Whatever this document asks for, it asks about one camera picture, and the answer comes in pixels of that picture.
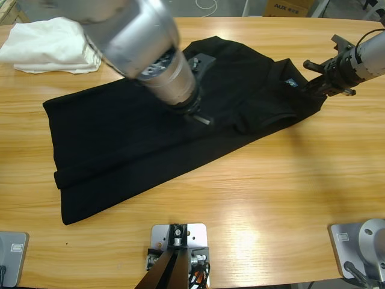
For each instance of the white mount block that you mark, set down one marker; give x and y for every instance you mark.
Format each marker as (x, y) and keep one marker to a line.
(198, 238)

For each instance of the wooden pallet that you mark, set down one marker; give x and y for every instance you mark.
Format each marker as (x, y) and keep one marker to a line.
(9, 13)

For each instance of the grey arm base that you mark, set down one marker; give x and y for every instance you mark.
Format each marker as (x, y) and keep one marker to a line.
(343, 244)
(15, 262)

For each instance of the silver connector plug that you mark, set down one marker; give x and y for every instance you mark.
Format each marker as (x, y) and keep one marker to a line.
(198, 259)
(152, 261)

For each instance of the AUX cardboard box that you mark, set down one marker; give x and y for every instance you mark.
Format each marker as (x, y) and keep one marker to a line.
(285, 7)

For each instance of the grey metal leg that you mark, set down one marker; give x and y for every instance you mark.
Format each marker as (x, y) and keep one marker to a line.
(319, 7)

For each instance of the white folded cloth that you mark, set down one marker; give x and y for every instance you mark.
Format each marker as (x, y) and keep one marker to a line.
(36, 45)

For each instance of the black Unitree polo shirt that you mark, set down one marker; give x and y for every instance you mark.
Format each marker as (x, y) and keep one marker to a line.
(135, 144)

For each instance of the dark camera post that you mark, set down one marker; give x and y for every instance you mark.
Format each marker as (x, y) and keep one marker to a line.
(162, 277)

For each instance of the white upright post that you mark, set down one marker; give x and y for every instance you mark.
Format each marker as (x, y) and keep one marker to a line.
(246, 7)

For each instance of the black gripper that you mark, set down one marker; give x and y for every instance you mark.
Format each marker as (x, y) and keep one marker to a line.
(188, 105)
(341, 75)

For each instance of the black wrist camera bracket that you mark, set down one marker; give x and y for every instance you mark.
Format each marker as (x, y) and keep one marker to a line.
(206, 61)
(340, 43)

